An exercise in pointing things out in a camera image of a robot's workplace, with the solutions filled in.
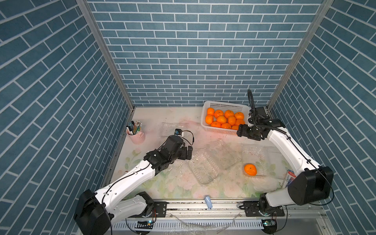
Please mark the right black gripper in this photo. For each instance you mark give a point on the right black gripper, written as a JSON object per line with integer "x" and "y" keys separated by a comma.
{"x": 242, "y": 131}

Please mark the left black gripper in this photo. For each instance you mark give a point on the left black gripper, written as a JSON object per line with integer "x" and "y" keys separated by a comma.
{"x": 184, "y": 155}

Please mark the orange box one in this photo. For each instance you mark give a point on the orange box one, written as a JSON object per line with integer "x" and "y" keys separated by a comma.
{"x": 234, "y": 127}
{"x": 210, "y": 111}
{"x": 239, "y": 122}

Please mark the clear plastic clamshell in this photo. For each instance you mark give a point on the clear plastic clamshell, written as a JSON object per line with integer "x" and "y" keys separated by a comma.
{"x": 268, "y": 160}
{"x": 209, "y": 161}
{"x": 168, "y": 129}

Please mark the orange box three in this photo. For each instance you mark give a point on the orange box three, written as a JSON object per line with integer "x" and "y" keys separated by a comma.
{"x": 221, "y": 119}
{"x": 250, "y": 170}
{"x": 216, "y": 124}

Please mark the white perforated plastic basket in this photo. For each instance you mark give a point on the white perforated plastic basket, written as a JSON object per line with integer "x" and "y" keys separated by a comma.
{"x": 216, "y": 105}

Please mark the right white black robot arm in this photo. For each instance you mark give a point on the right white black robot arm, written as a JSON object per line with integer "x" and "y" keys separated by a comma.
{"x": 313, "y": 182}

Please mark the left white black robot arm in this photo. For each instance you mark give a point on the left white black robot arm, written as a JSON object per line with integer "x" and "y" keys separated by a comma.
{"x": 97, "y": 211}

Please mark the pink metal pen bucket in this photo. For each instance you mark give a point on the pink metal pen bucket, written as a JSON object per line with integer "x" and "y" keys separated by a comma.
{"x": 133, "y": 130}

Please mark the blue white packaged item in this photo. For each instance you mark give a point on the blue white packaged item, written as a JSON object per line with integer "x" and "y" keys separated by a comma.
{"x": 289, "y": 178}

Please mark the small light blue cylinder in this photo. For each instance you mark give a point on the small light blue cylinder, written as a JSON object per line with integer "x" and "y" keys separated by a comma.
{"x": 208, "y": 202}

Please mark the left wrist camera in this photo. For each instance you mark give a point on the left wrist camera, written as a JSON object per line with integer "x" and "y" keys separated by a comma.
{"x": 178, "y": 132}

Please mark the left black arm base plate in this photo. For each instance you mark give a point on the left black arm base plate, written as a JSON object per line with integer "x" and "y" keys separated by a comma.
{"x": 158, "y": 209}

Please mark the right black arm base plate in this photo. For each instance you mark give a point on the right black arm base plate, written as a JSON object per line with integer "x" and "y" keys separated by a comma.
{"x": 255, "y": 209}

